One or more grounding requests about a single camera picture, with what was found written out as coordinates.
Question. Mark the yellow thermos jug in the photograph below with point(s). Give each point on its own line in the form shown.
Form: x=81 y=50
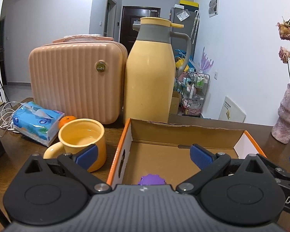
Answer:
x=147 y=82

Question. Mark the blue clothes hangers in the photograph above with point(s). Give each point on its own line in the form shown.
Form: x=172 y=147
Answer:
x=183 y=53

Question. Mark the purple flower wall sticker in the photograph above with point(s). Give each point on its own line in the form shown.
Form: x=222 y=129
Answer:
x=206 y=61

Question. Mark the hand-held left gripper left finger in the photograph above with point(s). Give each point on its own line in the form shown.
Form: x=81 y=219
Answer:
x=87 y=158

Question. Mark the white leaning panel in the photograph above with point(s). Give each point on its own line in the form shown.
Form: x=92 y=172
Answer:
x=232 y=111

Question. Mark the wall picture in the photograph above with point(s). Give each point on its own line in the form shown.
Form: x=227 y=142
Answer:
x=214 y=4

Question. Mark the pink ribbed suitcase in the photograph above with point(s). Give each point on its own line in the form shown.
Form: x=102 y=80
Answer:
x=75 y=82

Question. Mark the blue tissue pack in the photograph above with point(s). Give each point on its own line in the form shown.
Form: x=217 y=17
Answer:
x=36 y=123

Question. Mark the clear plastic bag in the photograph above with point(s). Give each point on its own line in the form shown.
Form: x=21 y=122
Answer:
x=183 y=15

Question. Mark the wall socket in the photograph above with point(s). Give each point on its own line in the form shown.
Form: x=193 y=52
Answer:
x=216 y=75

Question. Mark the pink ceramic vase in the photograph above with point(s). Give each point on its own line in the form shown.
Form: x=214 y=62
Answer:
x=286 y=116

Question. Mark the yellow mug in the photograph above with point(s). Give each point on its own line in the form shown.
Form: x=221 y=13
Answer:
x=72 y=130

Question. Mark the purple ridged cap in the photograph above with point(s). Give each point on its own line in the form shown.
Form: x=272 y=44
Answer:
x=151 y=179

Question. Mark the dark front door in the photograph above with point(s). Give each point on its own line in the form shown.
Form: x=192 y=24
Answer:
x=128 y=29

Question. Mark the folded umbrella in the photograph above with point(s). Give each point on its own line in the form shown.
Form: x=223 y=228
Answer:
x=195 y=26

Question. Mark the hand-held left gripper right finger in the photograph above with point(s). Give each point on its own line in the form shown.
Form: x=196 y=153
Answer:
x=203 y=158

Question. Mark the brown carton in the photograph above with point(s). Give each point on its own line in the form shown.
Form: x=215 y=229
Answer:
x=175 y=102

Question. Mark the yellow and black box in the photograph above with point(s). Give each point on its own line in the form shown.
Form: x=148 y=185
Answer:
x=188 y=4

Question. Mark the orange mandarin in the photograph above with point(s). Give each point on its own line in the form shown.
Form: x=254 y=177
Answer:
x=66 y=120

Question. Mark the red cardboard box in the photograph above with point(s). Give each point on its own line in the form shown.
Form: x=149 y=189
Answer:
x=171 y=159

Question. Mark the yellow watering can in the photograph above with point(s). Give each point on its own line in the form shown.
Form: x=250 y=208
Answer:
x=181 y=65

